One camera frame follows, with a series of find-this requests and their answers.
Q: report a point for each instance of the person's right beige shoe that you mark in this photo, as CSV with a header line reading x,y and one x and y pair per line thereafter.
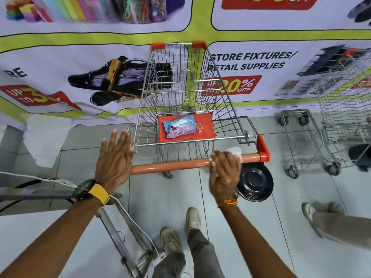
x,y
193,218

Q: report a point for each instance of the blue pink wipes packet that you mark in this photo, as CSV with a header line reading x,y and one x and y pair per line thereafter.
x,y
179,126

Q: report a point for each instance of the printed advertising banner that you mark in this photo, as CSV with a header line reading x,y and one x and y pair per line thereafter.
x,y
87,46

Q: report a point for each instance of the person's right thumb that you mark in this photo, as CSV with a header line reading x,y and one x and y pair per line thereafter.
x,y
212,176

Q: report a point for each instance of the metal stand frame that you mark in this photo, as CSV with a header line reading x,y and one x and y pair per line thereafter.
x,y
116,225

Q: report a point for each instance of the white wipe cloth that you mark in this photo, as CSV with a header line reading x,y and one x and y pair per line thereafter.
x,y
235,151

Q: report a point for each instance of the person's right hand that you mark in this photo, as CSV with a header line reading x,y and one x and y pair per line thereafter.
x,y
224,176

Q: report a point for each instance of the person's left thumb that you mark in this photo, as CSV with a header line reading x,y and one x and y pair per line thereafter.
x,y
131,153

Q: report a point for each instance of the person's right forearm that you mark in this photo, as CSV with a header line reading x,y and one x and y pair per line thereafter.
x,y
252,243

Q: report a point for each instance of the person's left beige shoe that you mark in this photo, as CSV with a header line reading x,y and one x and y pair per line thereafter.
x,y
171,240

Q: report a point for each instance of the person's left middle finger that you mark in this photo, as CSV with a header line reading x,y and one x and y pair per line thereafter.
x,y
114,138

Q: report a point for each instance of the person's left hand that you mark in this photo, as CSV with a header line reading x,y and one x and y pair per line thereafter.
x,y
113,167

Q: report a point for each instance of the person's left forearm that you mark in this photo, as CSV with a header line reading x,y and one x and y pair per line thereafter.
x,y
58,237

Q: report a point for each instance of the black bag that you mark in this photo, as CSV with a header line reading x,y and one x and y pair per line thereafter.
x,y
361,156

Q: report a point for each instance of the person's grey trousers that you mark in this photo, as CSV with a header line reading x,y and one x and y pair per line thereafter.
x,y
203,254

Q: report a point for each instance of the person's beige shoe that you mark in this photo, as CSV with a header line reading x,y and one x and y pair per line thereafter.
x,y
193,218
171,240

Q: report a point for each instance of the black round plate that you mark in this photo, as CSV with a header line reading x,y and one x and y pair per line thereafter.
x,y
256,183

